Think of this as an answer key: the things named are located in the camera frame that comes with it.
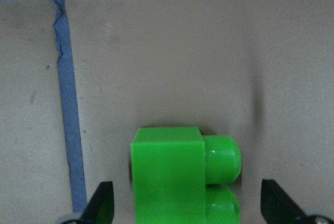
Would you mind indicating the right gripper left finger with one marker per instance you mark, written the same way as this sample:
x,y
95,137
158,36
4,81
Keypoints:
x,y
100,208

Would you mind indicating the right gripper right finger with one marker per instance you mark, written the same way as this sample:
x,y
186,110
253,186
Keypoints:
x,y
278,207

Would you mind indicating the green toy block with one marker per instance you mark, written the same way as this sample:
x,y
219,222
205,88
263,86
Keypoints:
x,y
180,175

